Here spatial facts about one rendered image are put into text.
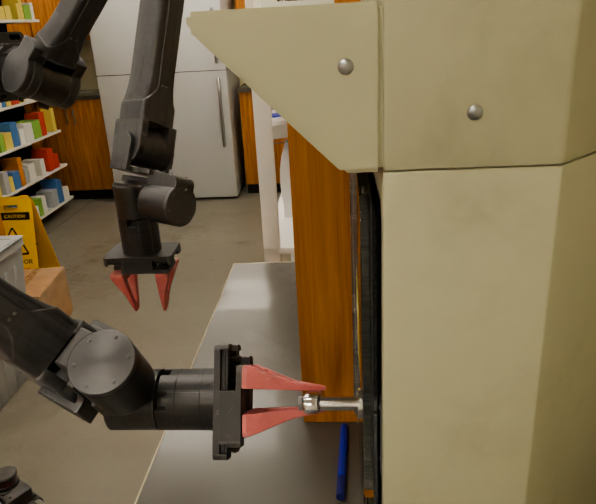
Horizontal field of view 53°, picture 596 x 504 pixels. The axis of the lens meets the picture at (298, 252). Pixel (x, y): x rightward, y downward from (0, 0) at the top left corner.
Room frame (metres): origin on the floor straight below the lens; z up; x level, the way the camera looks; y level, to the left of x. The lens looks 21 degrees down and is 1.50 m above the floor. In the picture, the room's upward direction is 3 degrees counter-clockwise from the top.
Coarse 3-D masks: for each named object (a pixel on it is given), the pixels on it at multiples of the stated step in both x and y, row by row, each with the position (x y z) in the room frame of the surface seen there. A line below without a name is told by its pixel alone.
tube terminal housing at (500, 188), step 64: (384, 0) 0.37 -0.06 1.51; (448, 0) 0.36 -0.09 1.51; (512, 0) 0.36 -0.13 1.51; (576, 0) 0.36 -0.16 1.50; (384, 64) 0.37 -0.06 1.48; (448, 64) 0.36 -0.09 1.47; (512, 64) 0.36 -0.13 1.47; (576, 64) 0.36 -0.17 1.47; (384, 128) 0.37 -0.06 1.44; (448, 128) 0.36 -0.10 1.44; (512, 128) 0.36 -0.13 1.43; (576, 128) 0.37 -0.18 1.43; (384, 192) 0.37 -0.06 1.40; (448, 192) 0.36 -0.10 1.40; (512, 192) 0.36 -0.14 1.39; (576, 192) 0.37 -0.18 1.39; (384, 256) 0.37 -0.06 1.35; (448, 256) 0.36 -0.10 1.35; (512, 256) 0.36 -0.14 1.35; (576, 256) 0.38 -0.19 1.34; (384, 320) 0.37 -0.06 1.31; (448, 320) 0.36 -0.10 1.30; (512, 320) 0.36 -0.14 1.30; (576, 320) 0.39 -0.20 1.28; (384, 384) 0.37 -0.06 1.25; (448, 384) 0.36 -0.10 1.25; (512, 384) 0.36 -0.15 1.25; (576, 384) 0.40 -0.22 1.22; (384, 448) 0.37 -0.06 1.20; (448, 448) 0.36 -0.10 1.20; (512, 448) 0.36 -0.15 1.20; (576, 448) 0.41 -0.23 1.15
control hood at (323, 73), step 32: (192, 32) 0.38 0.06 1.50; (224, 32) 0.37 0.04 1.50; (256, 32) 0.37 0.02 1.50; (288, 32) 0.37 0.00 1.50; (320, 32) 0.37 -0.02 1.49; (352, 32) 0.37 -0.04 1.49; (256, 64) 0.37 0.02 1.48; (288, 64) 0.37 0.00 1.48; (320, 64) 0.37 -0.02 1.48; (352, 64) 0.37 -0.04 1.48; (288, 96) 0.37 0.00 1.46; (320, 96) 0.37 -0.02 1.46; (352, 96) 0.37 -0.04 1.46; (320, 128) 0.37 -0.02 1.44; (352, 128) 0.37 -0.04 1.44; (352, 160) 0.37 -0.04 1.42
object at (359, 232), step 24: (360, 192) 0.39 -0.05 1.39; (360, 216) 0.38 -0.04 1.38; (360, 240) 0.38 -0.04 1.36; (360, 264) 0.38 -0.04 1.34; (360, 288) 0.39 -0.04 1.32; (360, 312) 0.40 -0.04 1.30; (360, 336) 0.41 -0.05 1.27; (360, 360) 0.42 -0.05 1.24; (360, 384) 0.44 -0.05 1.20; (360, 432) 0.48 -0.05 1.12; (360, 456) 0.50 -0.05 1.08; (360, 480) 0.52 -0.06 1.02
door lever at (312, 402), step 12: (300, 396) 0.43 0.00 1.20; (312, 396) 0.42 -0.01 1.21; (324, 396) 0.42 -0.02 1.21; (336, 396) 0.42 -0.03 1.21; (348, 396) 0.42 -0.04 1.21; (360, 396) 0.41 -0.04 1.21; (300, 408) 0.42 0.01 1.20; (312, 408) 0.41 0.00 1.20; (324, 408) 0.42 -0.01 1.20; (336, 408) 0.42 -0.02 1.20; (348, 408) 0.41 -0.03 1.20; (360, 408) 0.41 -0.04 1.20
